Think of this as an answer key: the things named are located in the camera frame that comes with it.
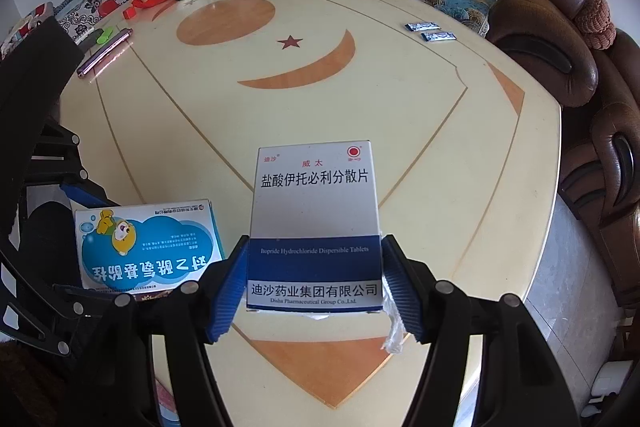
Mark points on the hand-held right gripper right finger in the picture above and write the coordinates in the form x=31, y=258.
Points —
x=402, y=292

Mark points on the smartphone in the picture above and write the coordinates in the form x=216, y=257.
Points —
x=102, y=53

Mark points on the beige wooden coffee table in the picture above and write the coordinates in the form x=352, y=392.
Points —
x=350, y=97

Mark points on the blue cartoon medicine box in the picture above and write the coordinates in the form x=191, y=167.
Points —
x=150, y=247

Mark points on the black flat tool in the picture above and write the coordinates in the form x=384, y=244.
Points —
x=87, y=42

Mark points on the red plastic tray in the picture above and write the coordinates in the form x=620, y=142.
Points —
x=150, y=6

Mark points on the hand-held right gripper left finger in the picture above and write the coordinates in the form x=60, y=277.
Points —
x=225, y=292

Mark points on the pink round cushion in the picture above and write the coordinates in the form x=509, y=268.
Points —
x=595, y=9
x=602, y=39

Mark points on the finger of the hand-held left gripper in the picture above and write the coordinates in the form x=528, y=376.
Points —
x=60, y=317
x=82, y=194

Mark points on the white and blue medicine box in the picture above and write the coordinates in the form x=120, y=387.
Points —
x=315, y=217

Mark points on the brown leather sofa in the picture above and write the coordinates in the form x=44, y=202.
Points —
x=540, y=22

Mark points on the clear plastic wrapper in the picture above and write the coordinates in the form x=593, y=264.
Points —
x=395, y=332

